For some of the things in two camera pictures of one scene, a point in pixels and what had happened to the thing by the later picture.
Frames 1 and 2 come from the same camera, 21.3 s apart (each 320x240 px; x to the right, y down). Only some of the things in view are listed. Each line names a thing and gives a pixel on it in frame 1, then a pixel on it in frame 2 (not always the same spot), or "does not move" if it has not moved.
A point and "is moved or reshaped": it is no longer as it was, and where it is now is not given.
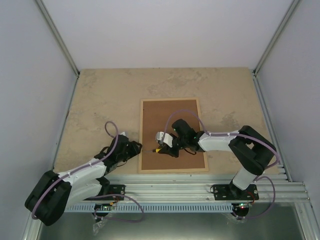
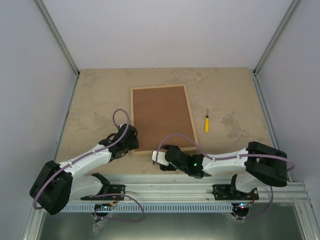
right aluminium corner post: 275,37 does not move
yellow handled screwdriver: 154,150 is moved or reshaped
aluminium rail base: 199,188 does not move
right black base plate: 231,192 does not move
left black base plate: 114,189 does not move
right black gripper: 167,149 -> 167,147
